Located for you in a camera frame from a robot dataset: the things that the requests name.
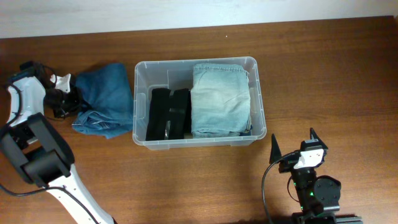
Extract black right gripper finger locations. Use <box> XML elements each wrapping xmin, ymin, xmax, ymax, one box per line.
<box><xmin>310</xmin><ymin>128</ymin><xmax>328</xmax><ymax>149</ymax></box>
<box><xmin>269</xmin><ymin>134</ymin><xmax>282</xmax><ymax>164</ymax></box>

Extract dark blue jeans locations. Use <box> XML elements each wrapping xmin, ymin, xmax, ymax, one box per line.
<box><xmin>72</xmin><ymin>63</ymin><xmax>134</xmax><ymax>139</ymax></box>

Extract light blue jeans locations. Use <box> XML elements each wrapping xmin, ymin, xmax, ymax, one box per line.
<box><xmin>190</xmin><ymin>63</ymin><xmax>251</xmax><ymax>138</ymax></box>

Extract large black garment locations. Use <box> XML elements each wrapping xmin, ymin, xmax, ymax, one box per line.
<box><xmin>146</xmin><ymin>88</ymin><xmax>192</xmax><ymax>141</ymax></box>

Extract teal blue garment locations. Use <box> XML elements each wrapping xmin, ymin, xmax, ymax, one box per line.
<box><xmin>240</xmin><ymin>125</ymin><xmax>252</xmax><ymax>136</ymax></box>

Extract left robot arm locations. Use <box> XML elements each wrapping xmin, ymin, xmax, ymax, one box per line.
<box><xmin>1</xmin><ymin>61</ymin><xmax>115</xmax><ymax>224</ymax></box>

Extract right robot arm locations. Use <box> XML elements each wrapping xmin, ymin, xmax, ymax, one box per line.
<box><xmin>261</xmin><ymin>128</ymin><xmax>363</xmax><ymax>224</ymax></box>

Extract clear plastic storage bin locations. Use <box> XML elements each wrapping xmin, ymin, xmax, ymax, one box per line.
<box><xmin>132</xmin><ymin>56</ymin><xmax>267</xmax><ymax>151</ymax></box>

